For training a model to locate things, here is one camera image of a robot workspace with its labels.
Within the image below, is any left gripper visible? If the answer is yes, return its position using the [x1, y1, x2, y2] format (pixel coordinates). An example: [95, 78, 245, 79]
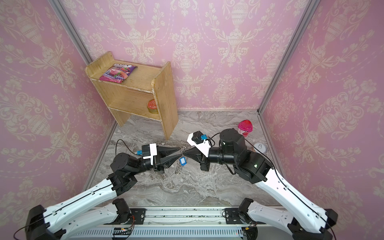
[129, 145, 181, 177]

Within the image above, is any key with blue tag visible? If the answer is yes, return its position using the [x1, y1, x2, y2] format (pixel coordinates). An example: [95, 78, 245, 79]
[179, 155, 187, 167]

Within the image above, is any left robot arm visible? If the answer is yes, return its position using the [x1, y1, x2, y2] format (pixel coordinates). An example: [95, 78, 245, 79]
[22, 144, 184, 240]

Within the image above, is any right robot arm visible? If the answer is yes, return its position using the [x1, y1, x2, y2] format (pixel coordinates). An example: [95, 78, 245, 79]
[185, 129, 338, 240]

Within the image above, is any red lid tin can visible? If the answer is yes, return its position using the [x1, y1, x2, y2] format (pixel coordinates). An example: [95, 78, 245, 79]
[147, 99, 159, 114]

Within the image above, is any pink lid cup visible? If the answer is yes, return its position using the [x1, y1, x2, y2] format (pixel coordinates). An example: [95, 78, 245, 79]
[238, 120, 253, 138]

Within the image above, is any white round container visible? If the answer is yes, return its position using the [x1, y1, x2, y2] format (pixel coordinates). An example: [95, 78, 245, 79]
[253, 143, 267, 154]

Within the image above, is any wooden shelf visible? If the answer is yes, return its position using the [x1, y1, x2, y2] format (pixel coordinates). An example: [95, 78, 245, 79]
[85, 52, 179, 140]

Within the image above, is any purple snack packet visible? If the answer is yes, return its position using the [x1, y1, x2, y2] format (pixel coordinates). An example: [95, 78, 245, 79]
[99, 64, 137, 84]

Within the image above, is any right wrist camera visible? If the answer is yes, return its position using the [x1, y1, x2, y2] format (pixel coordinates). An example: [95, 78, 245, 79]
[187, 131, 212, 157]

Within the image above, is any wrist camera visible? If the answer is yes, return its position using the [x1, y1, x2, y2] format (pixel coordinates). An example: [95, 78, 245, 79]
[187, 131, 212, 157]
[137, 144, 158, 166]

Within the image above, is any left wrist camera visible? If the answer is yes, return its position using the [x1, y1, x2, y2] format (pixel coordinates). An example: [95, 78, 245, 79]
[137, 144, 158, 166]

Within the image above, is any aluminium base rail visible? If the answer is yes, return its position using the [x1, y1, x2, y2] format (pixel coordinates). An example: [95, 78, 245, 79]
[59, 205, 313, 228]

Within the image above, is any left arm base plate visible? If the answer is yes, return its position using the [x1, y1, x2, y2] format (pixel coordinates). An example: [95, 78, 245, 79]
[129, 208, 147, 225]

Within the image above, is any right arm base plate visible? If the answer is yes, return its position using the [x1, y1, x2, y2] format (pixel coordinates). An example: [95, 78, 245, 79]
[224, 208, 251, 225]

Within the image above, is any perforated cable tray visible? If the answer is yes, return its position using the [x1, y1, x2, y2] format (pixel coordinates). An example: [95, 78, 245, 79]
[70, 226, 244, 240]

